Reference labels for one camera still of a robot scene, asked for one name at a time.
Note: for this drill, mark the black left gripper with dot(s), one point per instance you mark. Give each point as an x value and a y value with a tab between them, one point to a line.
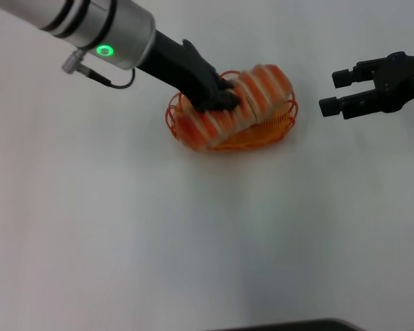
183	69

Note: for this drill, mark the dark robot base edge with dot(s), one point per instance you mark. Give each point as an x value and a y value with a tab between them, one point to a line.
290	325

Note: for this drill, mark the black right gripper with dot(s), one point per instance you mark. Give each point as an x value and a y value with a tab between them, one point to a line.
403	82

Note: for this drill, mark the orange sliced bread loaf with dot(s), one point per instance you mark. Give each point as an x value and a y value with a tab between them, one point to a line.
262	89

